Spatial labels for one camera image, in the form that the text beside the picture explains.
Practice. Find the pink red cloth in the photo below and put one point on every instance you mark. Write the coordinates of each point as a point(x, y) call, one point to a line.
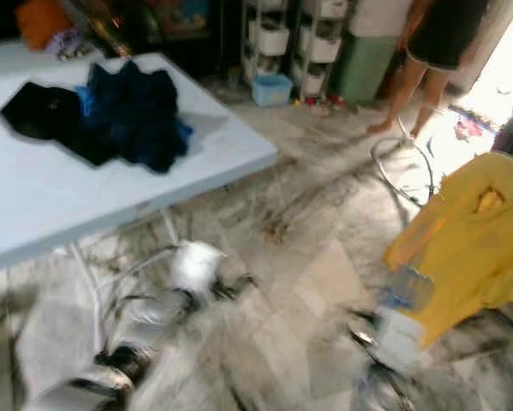
point(470, 128)

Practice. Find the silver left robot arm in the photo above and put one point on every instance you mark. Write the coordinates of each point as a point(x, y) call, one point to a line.
point(110, 377)

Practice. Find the adult person in dark shorts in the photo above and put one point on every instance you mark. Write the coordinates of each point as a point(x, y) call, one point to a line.
point(449, 34)

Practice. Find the yellow polo shirt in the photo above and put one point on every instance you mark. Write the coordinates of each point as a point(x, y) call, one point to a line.
point(470, 257)

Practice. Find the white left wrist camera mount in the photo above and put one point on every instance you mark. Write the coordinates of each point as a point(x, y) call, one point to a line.
point(198, 265)

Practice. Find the large light blue plastic table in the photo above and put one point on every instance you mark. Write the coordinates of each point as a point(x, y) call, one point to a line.
point(50, 188)

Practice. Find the dark navy garment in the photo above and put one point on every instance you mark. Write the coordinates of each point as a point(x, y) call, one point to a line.
point(136, 120)

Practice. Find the light blue storage bin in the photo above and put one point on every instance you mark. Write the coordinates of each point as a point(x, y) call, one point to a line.
point(271, 90)

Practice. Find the green laundry hamper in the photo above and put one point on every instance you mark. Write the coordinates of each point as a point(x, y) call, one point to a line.
point(363, 73)

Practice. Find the small light blue plastic table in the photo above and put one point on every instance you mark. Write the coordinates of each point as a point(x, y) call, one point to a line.
point(16, 60)

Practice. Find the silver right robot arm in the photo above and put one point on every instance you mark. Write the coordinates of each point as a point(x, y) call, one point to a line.
point(380, 394)

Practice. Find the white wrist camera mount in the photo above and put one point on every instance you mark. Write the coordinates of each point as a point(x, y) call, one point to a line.
point(397, 338)
point(198, 265)

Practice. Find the orange bag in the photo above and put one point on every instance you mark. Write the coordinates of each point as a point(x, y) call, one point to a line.
point(42, 24)

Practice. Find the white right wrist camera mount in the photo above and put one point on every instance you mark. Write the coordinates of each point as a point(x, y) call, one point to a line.
point(397, 338)

